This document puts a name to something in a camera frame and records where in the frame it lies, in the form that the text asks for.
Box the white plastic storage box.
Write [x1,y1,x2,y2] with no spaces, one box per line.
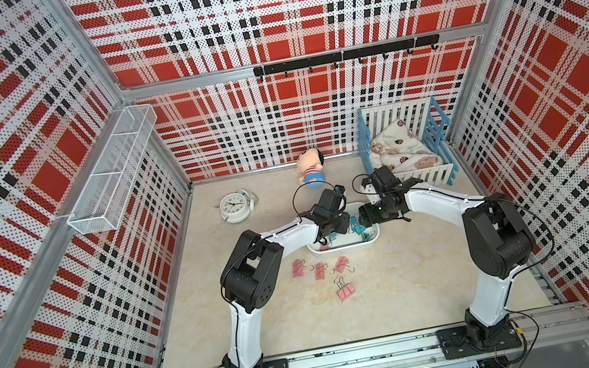
[308,202,381,256]

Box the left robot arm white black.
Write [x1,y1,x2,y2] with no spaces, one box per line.
[220,185,350,368]

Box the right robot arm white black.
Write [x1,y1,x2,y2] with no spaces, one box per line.
[359,179,536,328]

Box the pink baby doll toy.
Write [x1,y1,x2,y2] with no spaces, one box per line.
[296,148,326,188]

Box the printed crib blanket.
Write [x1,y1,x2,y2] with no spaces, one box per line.
[369,119,444,175]

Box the blue white toy crib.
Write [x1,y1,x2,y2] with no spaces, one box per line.
[356,97,459,186]

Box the white alarm clock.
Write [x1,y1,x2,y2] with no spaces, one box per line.
[219,189,258,225]

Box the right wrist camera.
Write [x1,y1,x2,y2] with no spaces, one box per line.
[363,166,402,196]

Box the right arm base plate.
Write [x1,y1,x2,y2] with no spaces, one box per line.
[435,317,523,360]

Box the black hook rail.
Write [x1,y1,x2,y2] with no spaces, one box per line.
[253,33,441,78]

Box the aluminium front rail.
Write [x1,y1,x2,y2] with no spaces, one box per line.
[267,302,589,368]

